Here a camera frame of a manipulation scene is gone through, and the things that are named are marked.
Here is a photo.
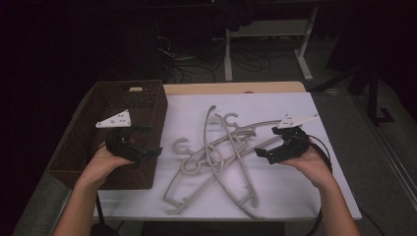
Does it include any person's left hand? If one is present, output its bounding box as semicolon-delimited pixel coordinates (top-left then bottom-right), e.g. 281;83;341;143
79;145;135;191

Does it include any grey plastic clothes hanger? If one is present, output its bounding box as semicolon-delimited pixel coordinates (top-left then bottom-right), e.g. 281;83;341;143
171;104;265;220
162;131;257;216
196;112;287;175

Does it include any white metal desk frame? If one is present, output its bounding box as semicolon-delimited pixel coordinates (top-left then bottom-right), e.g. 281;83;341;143
224;5;320;84

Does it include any black round base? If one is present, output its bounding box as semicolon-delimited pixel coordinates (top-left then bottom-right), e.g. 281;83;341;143
90;221;121;236

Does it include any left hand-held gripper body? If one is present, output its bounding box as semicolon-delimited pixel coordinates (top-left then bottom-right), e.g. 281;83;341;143
95;109;149;163

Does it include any person's right hand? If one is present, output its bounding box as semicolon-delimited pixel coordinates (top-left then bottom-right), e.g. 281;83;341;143
280;147;336;191

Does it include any white table cover sheet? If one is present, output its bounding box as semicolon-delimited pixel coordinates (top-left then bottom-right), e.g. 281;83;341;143
92;91;363;221

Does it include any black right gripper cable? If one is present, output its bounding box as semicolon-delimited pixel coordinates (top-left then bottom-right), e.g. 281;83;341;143
306;134;334;236

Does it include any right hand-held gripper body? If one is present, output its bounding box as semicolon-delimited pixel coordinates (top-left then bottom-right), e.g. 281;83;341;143
267;112;321;165

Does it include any brown woven basket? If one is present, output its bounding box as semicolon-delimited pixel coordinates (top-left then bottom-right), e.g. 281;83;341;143
48;79;169;191

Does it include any black floor cable tangle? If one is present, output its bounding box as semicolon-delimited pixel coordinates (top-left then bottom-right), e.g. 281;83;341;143
153;32;228;85

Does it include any dark hanging cloth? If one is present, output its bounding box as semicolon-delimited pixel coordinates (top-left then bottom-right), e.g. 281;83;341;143
212;0;258;32

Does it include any black metal stand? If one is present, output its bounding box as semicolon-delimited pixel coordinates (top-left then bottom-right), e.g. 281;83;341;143
345;60;396;128

